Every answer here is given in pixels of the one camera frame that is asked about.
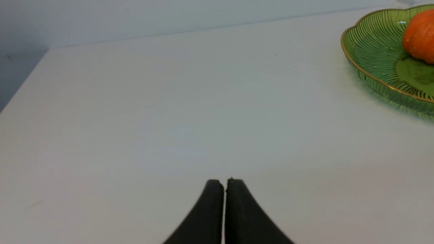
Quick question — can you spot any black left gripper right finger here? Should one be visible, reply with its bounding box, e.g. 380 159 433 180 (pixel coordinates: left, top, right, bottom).
224 178 293 244

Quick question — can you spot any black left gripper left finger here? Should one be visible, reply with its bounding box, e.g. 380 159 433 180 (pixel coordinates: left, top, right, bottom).
164 179 224 244

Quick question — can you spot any green ribbed glass plate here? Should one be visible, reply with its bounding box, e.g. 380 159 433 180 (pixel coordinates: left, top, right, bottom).
340 4 434 119

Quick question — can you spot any small orange pumpkin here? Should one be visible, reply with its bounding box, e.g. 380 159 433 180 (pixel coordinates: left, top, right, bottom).
402 9 434 65

